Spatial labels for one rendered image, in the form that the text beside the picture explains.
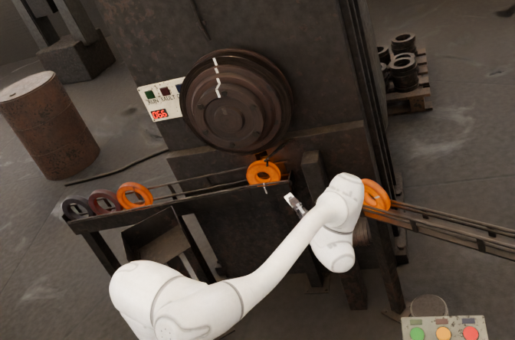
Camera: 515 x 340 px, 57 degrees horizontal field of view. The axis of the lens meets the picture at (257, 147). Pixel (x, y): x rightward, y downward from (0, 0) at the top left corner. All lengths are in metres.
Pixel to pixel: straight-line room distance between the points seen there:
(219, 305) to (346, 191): 0.52
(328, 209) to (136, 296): 0.55
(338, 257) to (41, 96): 3.57
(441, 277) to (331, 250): 1.19
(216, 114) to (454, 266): 1.41
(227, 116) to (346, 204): 0.71
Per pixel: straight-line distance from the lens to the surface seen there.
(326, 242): 1.44
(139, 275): 1.15
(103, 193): 2.57
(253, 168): 2.13
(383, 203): 1.87
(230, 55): 1.86
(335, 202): 1.36
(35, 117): 4.60
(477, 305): 2.44
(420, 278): 2.55
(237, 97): 1.83
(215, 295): 1.08
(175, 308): 1.04
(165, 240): 2.31
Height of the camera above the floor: 1.94
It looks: 30 degrees down
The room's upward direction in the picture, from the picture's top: 21 degrees counter-clockwise
